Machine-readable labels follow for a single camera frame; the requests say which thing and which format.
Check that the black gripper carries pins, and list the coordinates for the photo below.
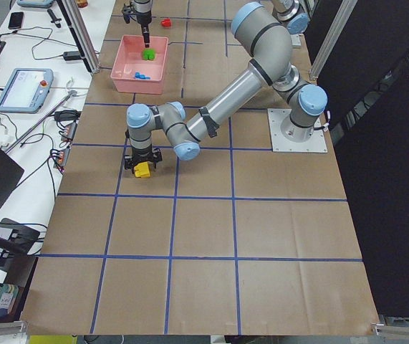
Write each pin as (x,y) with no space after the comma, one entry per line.
(143,17)
(142,155)

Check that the yellow toy block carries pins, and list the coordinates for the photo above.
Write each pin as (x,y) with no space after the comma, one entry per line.
(142,170)

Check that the green toy block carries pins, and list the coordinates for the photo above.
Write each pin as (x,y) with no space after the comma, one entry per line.
(149,54)

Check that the blue toy block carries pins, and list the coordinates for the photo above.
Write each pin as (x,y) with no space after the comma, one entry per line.
(141,76)

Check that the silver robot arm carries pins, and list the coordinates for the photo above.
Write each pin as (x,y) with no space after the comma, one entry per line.
(289,14)
(269,45)

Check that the pink plastic box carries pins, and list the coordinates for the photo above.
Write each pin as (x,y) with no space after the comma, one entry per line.
(129,60)

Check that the red toy block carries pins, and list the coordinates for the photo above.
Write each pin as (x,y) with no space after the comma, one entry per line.
(166,23)

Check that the black power adapter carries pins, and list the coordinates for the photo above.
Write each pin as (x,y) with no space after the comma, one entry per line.
(71,55)

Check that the blue teach pendant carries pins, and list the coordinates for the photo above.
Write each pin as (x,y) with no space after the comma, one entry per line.
(26,90)
(41,4)

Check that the black smartphone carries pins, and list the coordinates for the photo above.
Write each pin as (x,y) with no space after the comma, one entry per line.
(16,20)

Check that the aluminium frame post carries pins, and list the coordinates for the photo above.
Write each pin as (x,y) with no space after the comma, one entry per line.
(76,25)

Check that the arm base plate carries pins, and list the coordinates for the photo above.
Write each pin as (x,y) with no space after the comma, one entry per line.
(286,137)

